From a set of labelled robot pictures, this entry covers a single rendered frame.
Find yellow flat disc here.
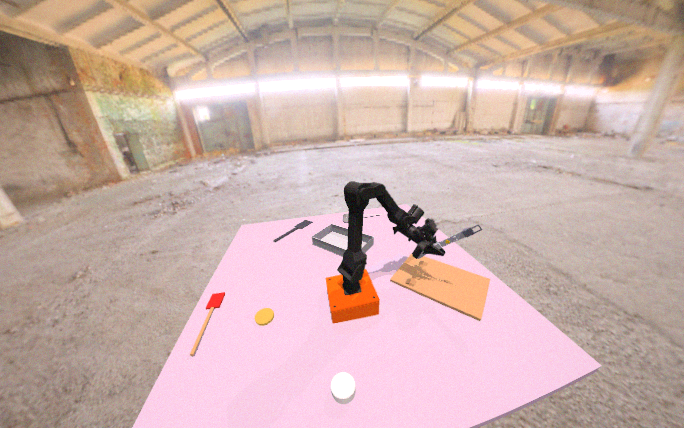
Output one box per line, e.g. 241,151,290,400
255,308,274,326

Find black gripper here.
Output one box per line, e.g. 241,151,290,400
407,226,446,259

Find grey saucepan with long handle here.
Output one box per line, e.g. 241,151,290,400
343,214,384,222

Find red spatula with tan handle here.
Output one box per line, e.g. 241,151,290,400
190,292,225,356

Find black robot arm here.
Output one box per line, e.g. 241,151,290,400
337,181,436,295

